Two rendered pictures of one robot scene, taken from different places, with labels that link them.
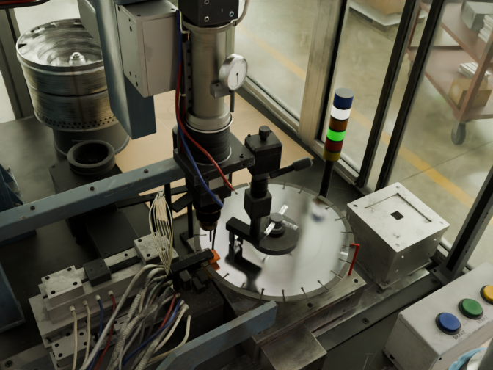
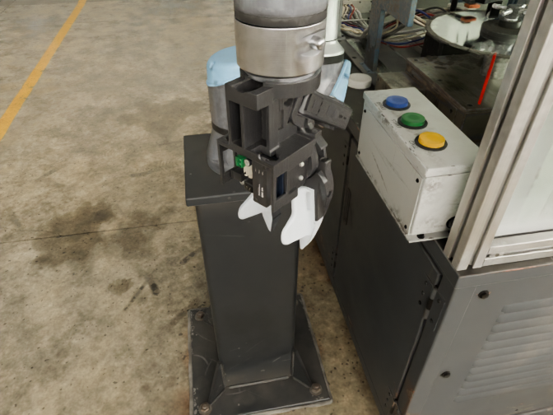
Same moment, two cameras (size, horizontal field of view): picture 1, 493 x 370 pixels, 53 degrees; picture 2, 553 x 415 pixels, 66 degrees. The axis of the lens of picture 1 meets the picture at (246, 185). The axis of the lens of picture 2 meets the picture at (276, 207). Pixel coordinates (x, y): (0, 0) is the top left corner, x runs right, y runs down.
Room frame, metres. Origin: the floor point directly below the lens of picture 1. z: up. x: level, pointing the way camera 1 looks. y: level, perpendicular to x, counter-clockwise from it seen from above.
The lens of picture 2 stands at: (0.67, -1.19, 1.25)
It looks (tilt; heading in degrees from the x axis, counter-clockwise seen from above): 39 degrees down; 114
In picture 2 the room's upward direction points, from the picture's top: straight up
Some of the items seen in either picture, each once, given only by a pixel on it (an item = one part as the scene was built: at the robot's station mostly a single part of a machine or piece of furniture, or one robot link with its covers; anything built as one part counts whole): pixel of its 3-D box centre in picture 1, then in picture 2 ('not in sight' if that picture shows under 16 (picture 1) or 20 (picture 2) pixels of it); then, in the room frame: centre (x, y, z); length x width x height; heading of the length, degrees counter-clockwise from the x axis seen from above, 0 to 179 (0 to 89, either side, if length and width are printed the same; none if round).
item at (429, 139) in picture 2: (492, 295); (430, 142); (0.66, -0.54, 0.90); 0.04 x 0.04 x 0.02
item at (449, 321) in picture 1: (447, 323); (396, 104); (0.58, -0.43, 0.90); 0.04 x 0.04 x 0.02
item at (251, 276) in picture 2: not in sight; (249, 274); (0.29, -0.50, 0.37); 0.40 x 0.40 x 0.75; 34
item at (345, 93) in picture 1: (343, 98); not in sight; (1.01, -0.21, 1.14); 0.05 x 0.04 x 0.03; 34
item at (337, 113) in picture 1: (340, 109); not in sight; (1.01, -0.21, 1.11); 0.05 x 0.04 x 0.03; 34
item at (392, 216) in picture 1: (389, 235); not in sight; (0.88, -0.38, 0.82); 0.18 x 0.18 x 0.15; 34
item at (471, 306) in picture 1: (470, 309); (412, 122); (0.62, -0.49, 0.90); 0.04 x 0.04 x 0.02
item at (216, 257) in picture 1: (195, 269); (462, 10); (0.63, 0.09, 0.95); 0.10 x 0.03 x 0.07; 124
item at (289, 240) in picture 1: (274, 230); (508, 25); (0.74, -0.07, 0.96); 0.11 x 0.11 x 0.03
